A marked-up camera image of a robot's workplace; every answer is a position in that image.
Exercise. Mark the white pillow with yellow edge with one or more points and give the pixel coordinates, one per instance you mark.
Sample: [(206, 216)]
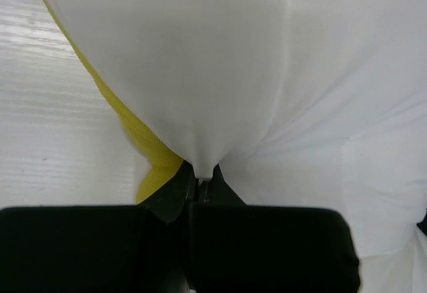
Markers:
[(301, 102)]

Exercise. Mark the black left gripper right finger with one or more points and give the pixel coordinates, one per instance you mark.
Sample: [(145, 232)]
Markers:
[(235, 247)]

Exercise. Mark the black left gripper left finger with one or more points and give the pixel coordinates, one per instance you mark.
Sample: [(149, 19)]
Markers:
[(118, 248)]

